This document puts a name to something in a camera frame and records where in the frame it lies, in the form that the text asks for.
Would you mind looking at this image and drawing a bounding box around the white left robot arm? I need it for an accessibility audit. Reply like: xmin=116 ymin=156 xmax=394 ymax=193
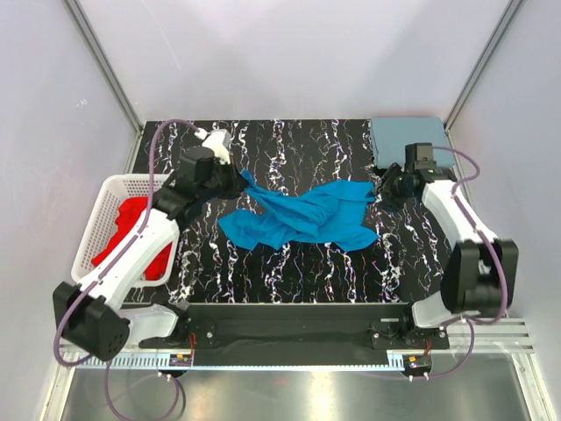
xmin=53 ymin=141 xmax=247 ymax=365

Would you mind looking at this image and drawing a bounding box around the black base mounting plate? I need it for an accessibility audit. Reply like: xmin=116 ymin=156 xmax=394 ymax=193
xmin=140 ymin=303 xmax=439 ymax=349

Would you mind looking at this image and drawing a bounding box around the left aluminium frame post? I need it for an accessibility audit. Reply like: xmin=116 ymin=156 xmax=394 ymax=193
xmin=61 ymin=0 xmax=144 ymax=136

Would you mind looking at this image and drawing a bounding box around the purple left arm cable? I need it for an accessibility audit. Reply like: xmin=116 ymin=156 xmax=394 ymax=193
xmin=53 ymin=118 xmax=207 ymax=419

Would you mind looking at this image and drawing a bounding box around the aluminium frame post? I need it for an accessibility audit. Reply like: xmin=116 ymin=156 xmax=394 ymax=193
xmin=444 ymin=0 xmax=526 ymax=135
xmin=61 ymin=0 xmax=144 ymax=136

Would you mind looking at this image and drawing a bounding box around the white plastic laundry basket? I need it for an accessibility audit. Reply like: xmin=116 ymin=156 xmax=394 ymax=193
xmin=70 ymin=174 xmax=176 ymax=289

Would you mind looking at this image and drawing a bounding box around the folded light blue t-shirt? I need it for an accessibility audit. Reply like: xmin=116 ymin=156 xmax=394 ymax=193
xmin=370 ymin=117 xmax=450 ymax=169

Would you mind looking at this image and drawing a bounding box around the right aluminium frame post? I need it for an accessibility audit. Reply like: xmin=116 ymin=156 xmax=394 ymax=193
xmin=444 ymin=0 xmax=526 ymax=135

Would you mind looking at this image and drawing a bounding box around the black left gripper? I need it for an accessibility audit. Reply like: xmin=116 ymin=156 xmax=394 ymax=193
xmin=199 ymin=155 xmax=249 ymax=203

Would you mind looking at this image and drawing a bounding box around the aluminium front rail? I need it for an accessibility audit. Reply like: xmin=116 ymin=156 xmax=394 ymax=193
xmin=56 ymin=318 xmax=534 ymax=373

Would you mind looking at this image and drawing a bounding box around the red t-shirt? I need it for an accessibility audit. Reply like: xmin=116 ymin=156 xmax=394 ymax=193
xmin=90 ymin=196 xmax=174 ymax=282

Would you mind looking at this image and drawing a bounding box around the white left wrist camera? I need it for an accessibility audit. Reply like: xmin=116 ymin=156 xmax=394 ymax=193
xmin=195 ymin=128 xmax=231 ymax=164

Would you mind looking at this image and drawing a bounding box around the bright blue t-shirt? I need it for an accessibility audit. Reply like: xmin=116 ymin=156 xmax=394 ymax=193
xmin=218 ymin=170 xmax=379 ymax=253

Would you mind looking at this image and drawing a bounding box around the white toothed cable duct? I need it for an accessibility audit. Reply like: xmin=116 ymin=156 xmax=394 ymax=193
xmin=76 ymin=353 xmax=194 ymax=368

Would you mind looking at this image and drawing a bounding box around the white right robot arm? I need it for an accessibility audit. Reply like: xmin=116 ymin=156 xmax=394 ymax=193
xmin=377 ymin=143 xmax=519 ymax=348

